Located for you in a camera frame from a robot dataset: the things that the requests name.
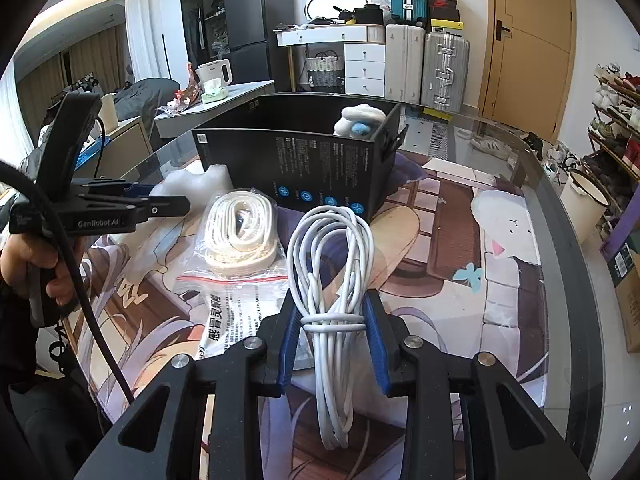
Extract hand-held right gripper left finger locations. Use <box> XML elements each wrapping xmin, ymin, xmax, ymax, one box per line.
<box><xmin>74</xmin><ymin>294</ymin><xmax>303</xmax><ymax>480</ymax></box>

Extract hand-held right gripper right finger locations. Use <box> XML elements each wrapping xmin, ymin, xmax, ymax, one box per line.
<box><xmin>361</xmin><ymin>291</ymin><xmax>592</xmax><ymax>480</ymax></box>

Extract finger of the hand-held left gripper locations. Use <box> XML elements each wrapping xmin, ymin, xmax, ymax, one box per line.
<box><xmin>131</xmin><ymin>195</ymin><xmax>192</xmax><ymax>221</ymax></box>
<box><xmin>75</xmin><ymin>179</ymin><xmax>157</xmax><ymax>200</ymax></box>

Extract bag of white cord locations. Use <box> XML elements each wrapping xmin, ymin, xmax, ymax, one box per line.
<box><xmin>176</xmin><ymin>187</ymin><xmax>290</xmax><ymax>283</ymax></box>

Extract white cable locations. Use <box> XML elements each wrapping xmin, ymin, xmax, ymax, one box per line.
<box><xmin>286</xmin><ymin>205</ymin><xmax>376</xmax><ymax>451</ymax></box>

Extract black cardboard box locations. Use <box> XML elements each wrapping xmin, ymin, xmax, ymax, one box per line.
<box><xmin>191</xmin><ymin>92</ymin><xmax>408</xmax><ymax>221</ymax></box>

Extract white fluffy ball blue spot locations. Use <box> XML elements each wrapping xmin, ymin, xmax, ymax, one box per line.
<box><xmin>332</xmin><ymin>104</ymin><xmax>388</xmax><ymax>139</ymax></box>

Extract person's left forearm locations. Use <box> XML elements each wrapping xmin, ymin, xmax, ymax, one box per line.
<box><xmin>0</xmin><ymin>280</ymin><xmax>121</xmax><ymax>480</ymax></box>

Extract person's left hand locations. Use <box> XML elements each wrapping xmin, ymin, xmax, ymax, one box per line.
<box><xmin>0</xmin><ymin>234</ymin><xmax>87</xmax><ymax>317</ymax></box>

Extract white foam wrap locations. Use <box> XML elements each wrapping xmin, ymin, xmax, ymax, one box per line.
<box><xmin>150</xmin><ymin>162</ymin><xmax>236</xmax><ymax>211</ymax></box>

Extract wooden low cabinet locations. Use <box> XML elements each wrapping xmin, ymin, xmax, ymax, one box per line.
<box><xmin>75</xmin><ymin>116</ymin><xmax>153</xmax><ymax>171</ymax></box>

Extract blue patterned tray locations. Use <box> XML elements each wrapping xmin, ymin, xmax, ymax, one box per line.
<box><xmin>75</xmin><ymin>137</ymin><xmax>108</xmax><ymax>169</ymax></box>

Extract white printed medicine packet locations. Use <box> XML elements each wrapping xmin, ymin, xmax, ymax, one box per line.
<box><xmin>192</xmin><ymin>280</ymin><xmax>321</xmax><ymax>372</ymax></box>

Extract cream cylinder container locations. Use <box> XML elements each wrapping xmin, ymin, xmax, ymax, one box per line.
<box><xmin>100</xmin><ymin>92</ymin><xmax>120</xmax><ymax>128</ymax></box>

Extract dark clothes pile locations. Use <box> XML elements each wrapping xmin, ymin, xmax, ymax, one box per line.
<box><xmin>112</xmin><ymin>77</ymin><xmax>181</xmax><ymax>121</ymax></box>

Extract crumpled snack wrappers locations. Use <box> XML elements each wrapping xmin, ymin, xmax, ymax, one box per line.
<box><xmin>156</xmin><ymin>62</ymin><xmax>203</xmax><ymax>113</ymax></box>

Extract printed cartoon desk mat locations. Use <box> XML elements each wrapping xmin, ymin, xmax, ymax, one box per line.
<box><xmin>65</xmin><ymin>152</ymin><xmax>548</xmax><ymax>480</ymax></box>

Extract grey side table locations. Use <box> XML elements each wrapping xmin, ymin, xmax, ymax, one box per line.
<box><xmin>154</xmin><ymin>80</ymin><xmax>277</xmax><ymax>138</ymax></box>

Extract brown curtains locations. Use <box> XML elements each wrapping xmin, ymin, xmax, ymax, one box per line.
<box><xmin>15</xmin><ymin>25</ymin><xmax>126</xmax><ymax>106</ymax></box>

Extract white electric kettle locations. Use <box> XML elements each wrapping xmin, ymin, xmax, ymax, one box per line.
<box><xmin>195</xmin><ymin>58</ymin><xmax>232</xmax><ymax>88</ymax></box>

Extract white curtain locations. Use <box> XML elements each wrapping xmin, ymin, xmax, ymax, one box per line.
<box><xmin>124</xmin><ymin>0</ymin><xmax>183</xmax><ymax>91</ymax></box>

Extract tall dark glass cabinet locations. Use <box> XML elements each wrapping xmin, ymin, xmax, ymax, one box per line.
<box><xmin>178</xmin><ymin>0</ymin><xmax>238</xmax><ymax>78</ymax></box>

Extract black refrigerator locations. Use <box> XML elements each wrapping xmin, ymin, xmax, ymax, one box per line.
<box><xmin>222</xmin><ymin>0</ymin><xmax>285</xmax><ymax>84</ymax></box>

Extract woven basket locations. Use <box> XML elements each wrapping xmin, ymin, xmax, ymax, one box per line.
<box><xmin>305</xmin><ymin>52</ymin><xmax>346</xmax><ymax>93</ymax></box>

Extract white sneakers pair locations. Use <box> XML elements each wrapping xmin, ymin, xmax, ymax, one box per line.
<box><xmin>470</xmin><ymin>135</ymin><xmax>507</xmax><ymax>154</ymax></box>

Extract white dressing table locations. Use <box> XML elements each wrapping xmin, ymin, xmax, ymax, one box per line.
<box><xmin>272</xmin><ymin>24</ymin><xmax>387</xmax><ymax>98</ymax></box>

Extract white bucket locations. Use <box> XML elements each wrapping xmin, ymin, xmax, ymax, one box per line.
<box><xmin>559</xmin><ymin>170</ymin><xmax>612</xmax><ymax>243</ymax></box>

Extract heap of loose shoes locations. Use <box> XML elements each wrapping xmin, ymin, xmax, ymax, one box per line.
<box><xmin>520</xmin><ymin>132</ymin><xmax>571</xmax><ymax>181</ymax></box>

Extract oval white mirror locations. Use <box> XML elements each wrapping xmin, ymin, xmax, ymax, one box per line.
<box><xmin>305</xmin><ymin>0</ymin><xmax>371</xmax><ymax>23</ymax></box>

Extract dark printed carton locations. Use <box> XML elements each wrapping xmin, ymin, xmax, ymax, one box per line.
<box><xmin>607</xmin><ymin>240</ymin><xmax>640</xmax><ymax>281</ymax></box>

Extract white suitcase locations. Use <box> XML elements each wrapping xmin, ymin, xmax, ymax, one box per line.
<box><xmin>384</xmin><ymin>24</ymin><xmax>427</xmax><ymax>103</ymax></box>

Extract purple board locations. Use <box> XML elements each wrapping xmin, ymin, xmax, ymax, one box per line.
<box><xmin>600</xmin><ymin>180</ymin><xmax>640</xmax><ymax>261</ymax></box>

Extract silver suitcase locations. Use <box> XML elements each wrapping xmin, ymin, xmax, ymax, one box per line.
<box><xmin>421</xmin><ymin>31</ymin><xmax>471</xmax><ymax>113</ymax></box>

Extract wooden shoe rack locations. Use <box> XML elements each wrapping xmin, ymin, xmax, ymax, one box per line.
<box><xmin>582</xmin><ymin>67</ymin><xmax>640</xmax><ymax>183</ymax></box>

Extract wooden door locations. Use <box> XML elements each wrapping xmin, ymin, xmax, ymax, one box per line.
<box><xmin>477</xmin><ymin>0</ymin><xmax>576</xmax><ymax>143</ymax></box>

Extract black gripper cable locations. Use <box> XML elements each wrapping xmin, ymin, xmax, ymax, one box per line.
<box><xmin>0</xmin><ymin>159</ymin><xmax>136</xmax><ymax>405</ymax></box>

